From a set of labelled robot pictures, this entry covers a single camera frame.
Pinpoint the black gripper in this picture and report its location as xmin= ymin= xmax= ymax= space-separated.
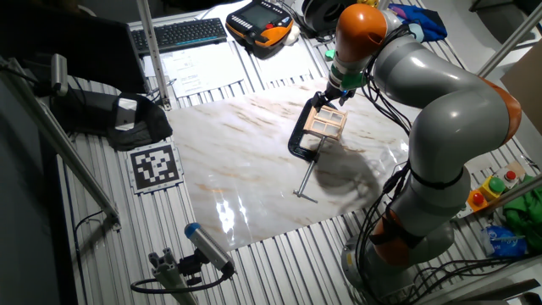
xmin=312 ymin=83 xmax=357 ymax=113

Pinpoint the small wooden sliding window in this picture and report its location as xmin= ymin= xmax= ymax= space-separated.
xmin=303 ymin=105 xmax=349 ymax=141

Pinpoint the green gripper mounting flange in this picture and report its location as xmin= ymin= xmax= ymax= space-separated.
xmin=329 ymin=63 xmax=368 ymax=91

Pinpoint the black C-clamp steel screw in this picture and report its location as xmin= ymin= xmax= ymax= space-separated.
xmin=287 ymin=97 xmax=329 ymax=204

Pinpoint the white printed paper sheet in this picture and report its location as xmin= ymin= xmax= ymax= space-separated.
xmin=163 ymin=42 xmax=247 ymax=99
xmin=253 ymin=42 xmax=315 ymax=85

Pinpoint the black filament spool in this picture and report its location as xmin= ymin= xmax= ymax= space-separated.
xmin=301 ymin=0 xmax=340 ymax=37

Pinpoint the black orange teach pendant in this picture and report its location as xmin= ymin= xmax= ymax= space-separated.
xmin=225 ymin=0 xmax=295 ymax=59

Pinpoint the marble pattern mat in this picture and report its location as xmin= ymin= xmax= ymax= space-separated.
xmin=166 ymin=78 xmax=429 ymax=252

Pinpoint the blue cloth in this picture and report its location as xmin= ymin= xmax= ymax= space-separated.
xmin=387 ymin=3 xmax=448 ymax=42

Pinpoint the black computer keyboard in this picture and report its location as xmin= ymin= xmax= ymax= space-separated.
xmin=130 ymin=17 xmax=229 ymax=55

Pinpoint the red button orange box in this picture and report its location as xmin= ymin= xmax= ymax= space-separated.
xmin=467 ymin=189 xmax=489 ymax=213

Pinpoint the green button yellow box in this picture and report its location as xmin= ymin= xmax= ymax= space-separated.
xmin=479 ymin=175 xmax=507 ymax=202

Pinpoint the black fabric bag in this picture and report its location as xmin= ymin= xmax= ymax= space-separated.
xmin=50 ymin=88 xmax=174 ymax=153

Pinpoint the black white fiducial marker board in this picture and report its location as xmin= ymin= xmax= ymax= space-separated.
xmin=125 ymin=141 xmax=185 ymax=195

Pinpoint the brown cardboard box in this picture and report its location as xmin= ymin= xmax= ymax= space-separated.
xmin=500 ymin=50 xmax=542 ymax=136

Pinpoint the red button grey box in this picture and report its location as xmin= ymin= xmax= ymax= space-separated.
xmin=495 ymin=167 xmax=520 ymax=190

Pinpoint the small grey white box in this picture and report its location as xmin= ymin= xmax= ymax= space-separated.
xmin=114 ymin=97 xmax=139 ymax=131

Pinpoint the blue plastic bag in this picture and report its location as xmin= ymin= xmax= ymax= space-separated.
xmin=480 ymin=224 xmax=528 ymax=258

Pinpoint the green cloth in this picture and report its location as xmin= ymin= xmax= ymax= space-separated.
xmin=502 ymin=174 xmax=542 ymax=255

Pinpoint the short aluminium profile stand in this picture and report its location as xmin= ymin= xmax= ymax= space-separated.
xmin=147 ymin=247 xmax=200 ymax=305

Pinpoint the black computer monitor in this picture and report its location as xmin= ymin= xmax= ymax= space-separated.
xmin=0 ymin=3 xmax=149 ymax=94

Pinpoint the aluminium frame post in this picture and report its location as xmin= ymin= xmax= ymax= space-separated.
xmin=0 ymin=54 xmax=122 ymax=232
xmin=484 ymin=173 xmax=542 ymax=213
xmin=477 ymin=2 xmax=542 ymax=78
xmin=135 ymin=0 xmax=172 ymax=111

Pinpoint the silver camera blue end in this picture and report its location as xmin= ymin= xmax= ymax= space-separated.
xmin=184 ymin=222 xmax=236 ymax=279

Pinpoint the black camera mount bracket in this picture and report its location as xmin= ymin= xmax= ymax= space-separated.
xmin=177 ymin=249 xmax=205 ymax=287

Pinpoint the black camera cable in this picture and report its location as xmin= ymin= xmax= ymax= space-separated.
xmin=130 ymin=270 xmax=235 ymax=295

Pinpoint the aluminium frame beam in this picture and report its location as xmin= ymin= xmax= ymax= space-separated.
xmin=417 ymin=264 xmax=542 ymax=305

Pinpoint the silver depth camera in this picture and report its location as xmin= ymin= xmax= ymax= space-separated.
xmin=49 ymin=53 xmax=69 ymax=97

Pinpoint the thin black cable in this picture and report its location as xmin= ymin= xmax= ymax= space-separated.
xmin=73 ymin=209 xmax=105 ymax=305

